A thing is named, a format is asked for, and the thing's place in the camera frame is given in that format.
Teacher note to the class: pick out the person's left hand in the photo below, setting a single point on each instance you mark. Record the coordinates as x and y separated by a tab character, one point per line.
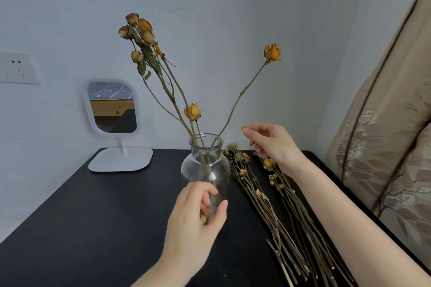
188	236

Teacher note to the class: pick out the person's right hand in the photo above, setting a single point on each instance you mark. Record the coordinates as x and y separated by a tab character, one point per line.
276	145

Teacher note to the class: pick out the clear glass vase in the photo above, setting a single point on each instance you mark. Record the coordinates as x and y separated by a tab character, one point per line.
192	167

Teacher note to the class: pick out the round yellow dried flower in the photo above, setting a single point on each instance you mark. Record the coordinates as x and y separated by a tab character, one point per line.
192	111

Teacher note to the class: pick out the person's right forearm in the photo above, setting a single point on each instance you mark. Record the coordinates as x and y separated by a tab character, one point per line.
353	229

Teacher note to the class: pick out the person's left forearm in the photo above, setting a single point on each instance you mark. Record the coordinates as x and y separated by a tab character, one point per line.
161	276

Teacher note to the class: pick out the pile of dried orange petals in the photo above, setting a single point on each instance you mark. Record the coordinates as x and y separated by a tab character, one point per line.
204	216

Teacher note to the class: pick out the white standing mirror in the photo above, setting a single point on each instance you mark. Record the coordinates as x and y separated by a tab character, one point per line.
118	160

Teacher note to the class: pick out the black table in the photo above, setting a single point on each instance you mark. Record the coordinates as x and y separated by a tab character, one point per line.
84	229

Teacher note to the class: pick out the beige embroidered curtain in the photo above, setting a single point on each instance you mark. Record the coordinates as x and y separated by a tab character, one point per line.
387	149

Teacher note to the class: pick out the white wall socket panel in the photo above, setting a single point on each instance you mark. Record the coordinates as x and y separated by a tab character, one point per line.
17	68

